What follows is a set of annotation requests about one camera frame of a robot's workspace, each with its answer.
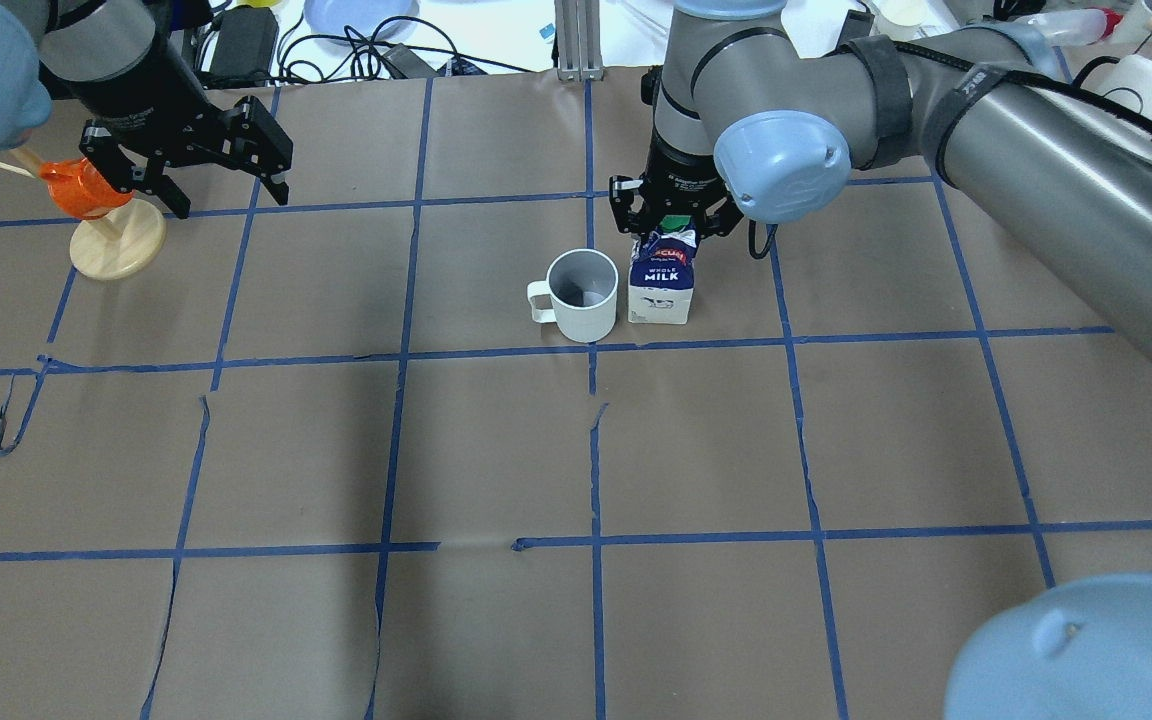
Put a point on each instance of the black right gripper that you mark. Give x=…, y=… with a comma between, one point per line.
x=679, y=168

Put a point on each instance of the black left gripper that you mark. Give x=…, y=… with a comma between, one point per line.
x=133, y=107

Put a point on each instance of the Pascual milk carton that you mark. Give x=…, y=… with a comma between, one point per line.
x=661, y=275

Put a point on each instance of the white mug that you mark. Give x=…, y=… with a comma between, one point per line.
x=579, y=294
x=1129, y=83

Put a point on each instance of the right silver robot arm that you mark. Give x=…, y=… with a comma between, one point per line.
x=743, y=128

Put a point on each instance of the cream lavender cup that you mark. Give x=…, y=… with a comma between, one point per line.
x=902, y=20

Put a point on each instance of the wooden mug tree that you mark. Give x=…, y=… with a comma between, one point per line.
x=111, y=248

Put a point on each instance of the black power adapter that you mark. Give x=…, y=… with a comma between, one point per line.
x=241, y=54

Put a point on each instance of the orange mug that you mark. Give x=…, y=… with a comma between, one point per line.
x=78, y=189

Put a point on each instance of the blue plate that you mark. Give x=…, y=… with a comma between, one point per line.
x=332, y=17

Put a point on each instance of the aluminium frame post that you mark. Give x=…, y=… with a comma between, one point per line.
x=577, y=51

